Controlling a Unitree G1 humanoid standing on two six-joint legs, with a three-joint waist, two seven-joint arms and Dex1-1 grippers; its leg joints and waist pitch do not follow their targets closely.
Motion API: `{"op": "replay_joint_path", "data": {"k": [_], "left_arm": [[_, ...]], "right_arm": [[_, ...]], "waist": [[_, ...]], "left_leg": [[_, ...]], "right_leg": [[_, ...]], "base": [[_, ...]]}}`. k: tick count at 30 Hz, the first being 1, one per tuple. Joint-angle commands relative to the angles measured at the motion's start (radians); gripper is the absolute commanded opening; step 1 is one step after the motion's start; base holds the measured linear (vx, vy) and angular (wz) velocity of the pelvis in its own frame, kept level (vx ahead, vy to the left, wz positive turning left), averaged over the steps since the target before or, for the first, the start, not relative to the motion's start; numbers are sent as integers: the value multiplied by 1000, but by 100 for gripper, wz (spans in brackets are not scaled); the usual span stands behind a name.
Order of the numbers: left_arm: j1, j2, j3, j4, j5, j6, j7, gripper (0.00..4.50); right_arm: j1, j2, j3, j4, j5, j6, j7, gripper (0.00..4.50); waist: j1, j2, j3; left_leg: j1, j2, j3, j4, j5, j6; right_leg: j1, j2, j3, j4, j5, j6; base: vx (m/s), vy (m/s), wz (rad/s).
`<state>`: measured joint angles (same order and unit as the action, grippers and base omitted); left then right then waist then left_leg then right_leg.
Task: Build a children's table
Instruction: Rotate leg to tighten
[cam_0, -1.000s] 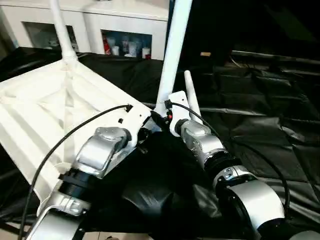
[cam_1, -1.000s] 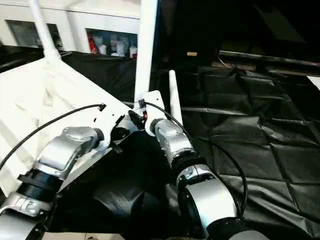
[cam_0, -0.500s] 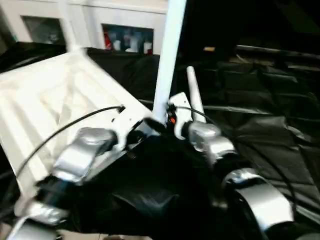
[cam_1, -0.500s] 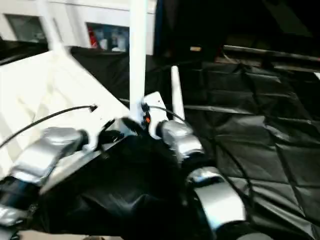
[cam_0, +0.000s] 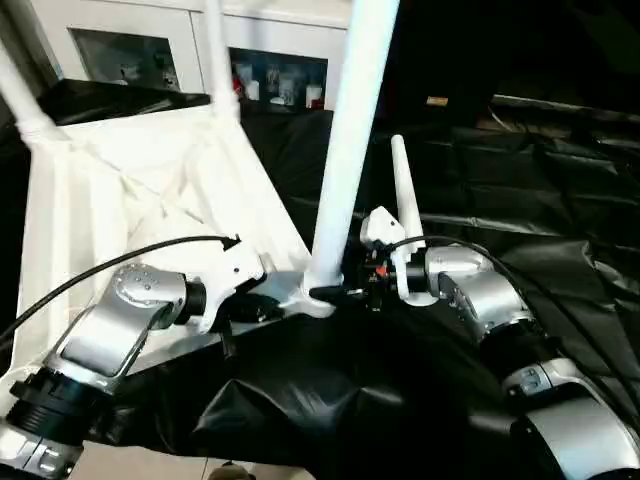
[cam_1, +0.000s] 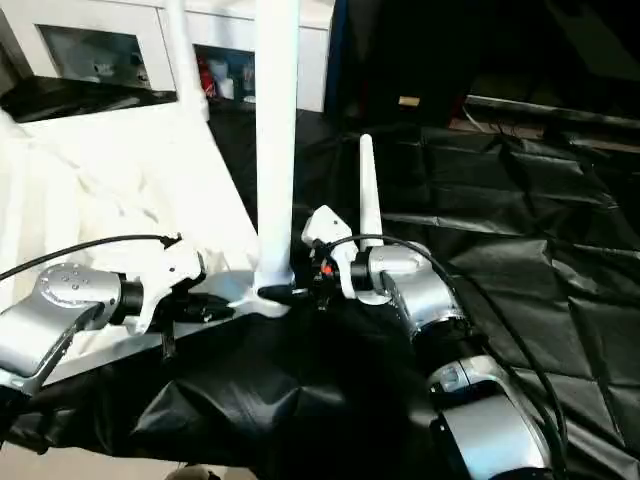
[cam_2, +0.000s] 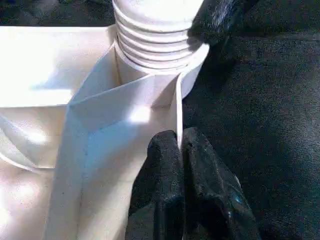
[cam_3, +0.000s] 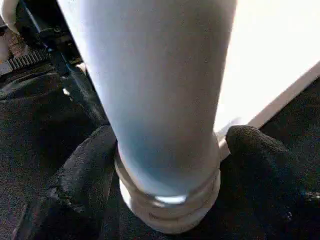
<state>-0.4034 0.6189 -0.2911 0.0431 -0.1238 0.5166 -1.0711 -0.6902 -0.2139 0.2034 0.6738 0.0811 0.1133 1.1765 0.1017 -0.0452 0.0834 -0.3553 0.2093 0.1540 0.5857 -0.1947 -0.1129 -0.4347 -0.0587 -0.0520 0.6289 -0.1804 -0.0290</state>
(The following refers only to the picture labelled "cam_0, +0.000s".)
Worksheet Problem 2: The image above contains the black plastic mat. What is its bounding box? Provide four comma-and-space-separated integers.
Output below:
0, 80, 640, 480

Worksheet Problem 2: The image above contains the white plastic table leg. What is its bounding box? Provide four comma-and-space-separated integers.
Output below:
305, 0, 401, 291
203, 0, 243, 123
389, 135, 423, 241
0, 40, 56, 143

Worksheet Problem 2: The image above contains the white plastic table top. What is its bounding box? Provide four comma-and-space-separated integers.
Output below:
0, 103, 346, 406

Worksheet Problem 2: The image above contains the black cabinet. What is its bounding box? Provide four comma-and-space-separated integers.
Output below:
380, 0, 640, 113

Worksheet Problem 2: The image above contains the white cabinet with glass doors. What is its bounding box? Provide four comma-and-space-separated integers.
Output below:
30, 0, 353, 113

